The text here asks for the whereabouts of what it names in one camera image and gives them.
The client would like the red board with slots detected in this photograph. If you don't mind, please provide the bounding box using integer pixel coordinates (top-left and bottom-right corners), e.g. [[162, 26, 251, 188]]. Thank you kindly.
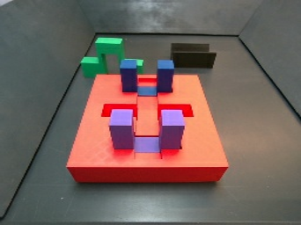
[[67, 75, 229, 183]]

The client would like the purple U block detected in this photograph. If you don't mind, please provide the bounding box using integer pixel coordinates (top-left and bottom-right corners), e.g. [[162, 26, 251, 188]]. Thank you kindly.
[[109, 109, 184, 153]]

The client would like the dark blue U block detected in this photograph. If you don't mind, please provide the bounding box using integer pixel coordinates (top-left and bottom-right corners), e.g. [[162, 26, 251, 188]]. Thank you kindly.
[[120, 60, 174, 97]]

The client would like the green stepped block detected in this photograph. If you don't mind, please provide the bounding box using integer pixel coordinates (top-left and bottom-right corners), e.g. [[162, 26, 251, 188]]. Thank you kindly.
[[81, 38, 143, 79]]

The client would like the black block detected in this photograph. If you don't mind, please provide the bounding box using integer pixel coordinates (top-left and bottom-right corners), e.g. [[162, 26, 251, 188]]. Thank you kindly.
[[170, 43, 217, 69]]

